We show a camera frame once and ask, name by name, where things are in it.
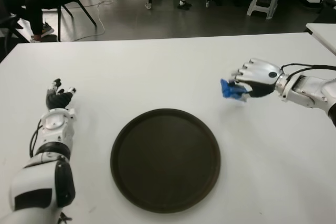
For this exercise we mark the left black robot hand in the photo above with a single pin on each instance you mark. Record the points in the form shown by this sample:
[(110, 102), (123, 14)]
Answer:
[(59, 99)]

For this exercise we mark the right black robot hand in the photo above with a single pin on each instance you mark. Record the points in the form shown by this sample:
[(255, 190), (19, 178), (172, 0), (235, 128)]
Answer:
[(258, 77)]

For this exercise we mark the blue Oreo cookie pack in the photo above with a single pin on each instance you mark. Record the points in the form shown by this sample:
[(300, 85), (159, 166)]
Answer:
[(231, 90)]

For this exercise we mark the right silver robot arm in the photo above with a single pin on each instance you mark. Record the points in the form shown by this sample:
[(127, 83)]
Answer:
[(307, 90)]

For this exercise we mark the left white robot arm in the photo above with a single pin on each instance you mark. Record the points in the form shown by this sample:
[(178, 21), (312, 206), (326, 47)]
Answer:
[(50, 129)]

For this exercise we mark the white side table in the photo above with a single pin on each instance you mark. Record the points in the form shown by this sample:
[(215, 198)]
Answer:
[(324, 35)]

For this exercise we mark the black chair with armrest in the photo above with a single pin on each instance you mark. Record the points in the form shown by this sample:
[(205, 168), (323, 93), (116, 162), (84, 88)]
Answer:
[(10, 24)]

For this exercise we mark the black armchair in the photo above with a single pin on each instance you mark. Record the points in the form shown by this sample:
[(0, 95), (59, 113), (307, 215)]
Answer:
[(326, 11)]

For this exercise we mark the person in black trousers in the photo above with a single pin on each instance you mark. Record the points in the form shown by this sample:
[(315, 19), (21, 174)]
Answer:
[(39, 1)]

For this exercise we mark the round dark brown tray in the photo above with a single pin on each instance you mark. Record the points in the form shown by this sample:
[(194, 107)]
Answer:
[(165, 161)]

